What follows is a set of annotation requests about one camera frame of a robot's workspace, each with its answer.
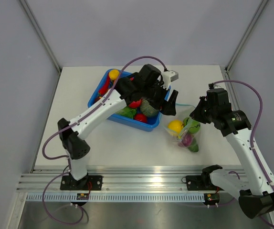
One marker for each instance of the aluminium frame post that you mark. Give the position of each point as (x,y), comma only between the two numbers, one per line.
(38,31)
(247,33)

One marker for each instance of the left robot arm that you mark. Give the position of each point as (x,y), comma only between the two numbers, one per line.
(74,132)

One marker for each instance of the red chili pepper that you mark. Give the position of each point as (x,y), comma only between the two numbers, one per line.
(105,86)

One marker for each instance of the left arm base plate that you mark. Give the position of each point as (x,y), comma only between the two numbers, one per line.
(89,182)

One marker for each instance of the yellow lemon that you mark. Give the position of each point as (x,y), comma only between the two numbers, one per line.
(113,74)

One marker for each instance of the aluminium mounting rail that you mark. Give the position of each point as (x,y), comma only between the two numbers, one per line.
(148,179)

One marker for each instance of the left aluminium frame post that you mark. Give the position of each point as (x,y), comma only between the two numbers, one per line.
(38,31)

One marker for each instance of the striped green watermelon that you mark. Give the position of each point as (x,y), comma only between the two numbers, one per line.
(192,125)

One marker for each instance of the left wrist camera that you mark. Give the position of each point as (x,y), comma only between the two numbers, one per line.
(168,77)

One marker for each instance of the right aluminium frame post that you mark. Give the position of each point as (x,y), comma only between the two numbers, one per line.
(247,33)

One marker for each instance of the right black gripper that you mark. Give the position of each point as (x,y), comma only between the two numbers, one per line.
(196,114)

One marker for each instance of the small red tomato front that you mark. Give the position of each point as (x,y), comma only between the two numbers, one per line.
(141,118)

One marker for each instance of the yellow apple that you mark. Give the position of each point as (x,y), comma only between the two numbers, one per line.
(175,127)

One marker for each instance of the netted cantaloupe melon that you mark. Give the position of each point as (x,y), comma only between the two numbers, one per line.
(147,110)

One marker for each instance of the green lettuce leaf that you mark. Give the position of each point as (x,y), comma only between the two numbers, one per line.
(127,112)

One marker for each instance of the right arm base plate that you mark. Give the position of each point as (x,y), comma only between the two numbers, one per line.
(195,183)

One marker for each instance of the clear zip top bag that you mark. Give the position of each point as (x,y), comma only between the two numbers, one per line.
(182,111)

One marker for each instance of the white slotted cable duct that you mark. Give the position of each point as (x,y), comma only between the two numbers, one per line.
(118,197)

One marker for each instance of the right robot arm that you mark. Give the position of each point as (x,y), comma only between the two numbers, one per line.
(256,196)

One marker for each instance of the blue plastic bin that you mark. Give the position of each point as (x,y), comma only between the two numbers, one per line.
(149,125)

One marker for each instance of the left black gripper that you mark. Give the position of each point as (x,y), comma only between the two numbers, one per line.
(169,109)

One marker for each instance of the purple onion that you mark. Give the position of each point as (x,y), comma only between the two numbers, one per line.
(187,140)

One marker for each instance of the red tomato centre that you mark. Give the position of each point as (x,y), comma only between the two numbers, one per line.
(135,104)

